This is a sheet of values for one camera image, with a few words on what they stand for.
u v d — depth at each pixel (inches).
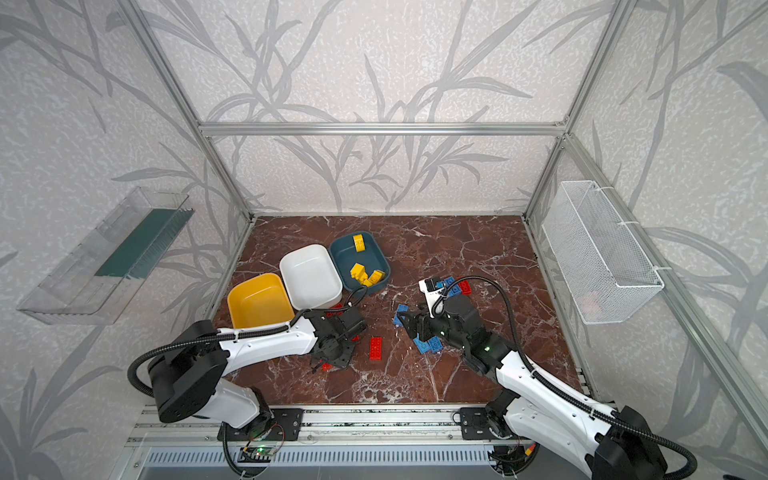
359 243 42.6
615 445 15.5
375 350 33.3
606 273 24.1
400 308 36.8
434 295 26.7
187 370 17.0
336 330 24.8
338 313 27.8
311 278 40.2
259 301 37.2
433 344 33.3
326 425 29.7
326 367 31.9
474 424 28.9
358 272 38.0
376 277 39.1
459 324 22.7
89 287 25.1
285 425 28.8
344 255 42.4
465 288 37.9
